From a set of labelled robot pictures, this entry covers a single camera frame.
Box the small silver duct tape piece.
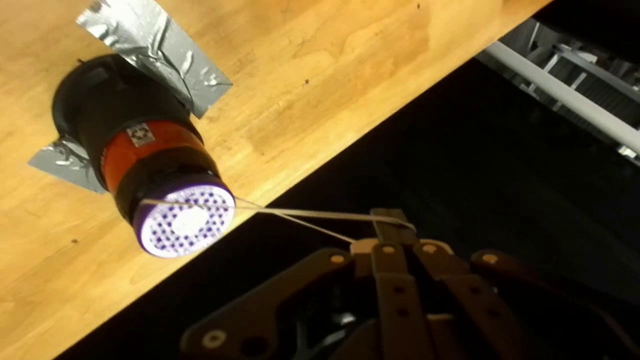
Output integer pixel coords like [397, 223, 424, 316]
[27, 136, 110, 196]

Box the large silver duct tape piece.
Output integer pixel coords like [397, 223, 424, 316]
[74, 0, 233, 120]

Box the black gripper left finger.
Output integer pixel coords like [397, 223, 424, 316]
[178, 209, 427, 360]

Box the black cylindrical flashlight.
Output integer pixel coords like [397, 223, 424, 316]
[49, 54, 238, 261]

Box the thin white elastic band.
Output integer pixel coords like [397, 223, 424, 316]
[136, 192, 401, 247]

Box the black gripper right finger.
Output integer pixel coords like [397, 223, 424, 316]
[391, 209, 640, 360]

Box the grey metal frame rail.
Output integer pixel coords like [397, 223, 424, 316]
[478, 18, 640, 167]

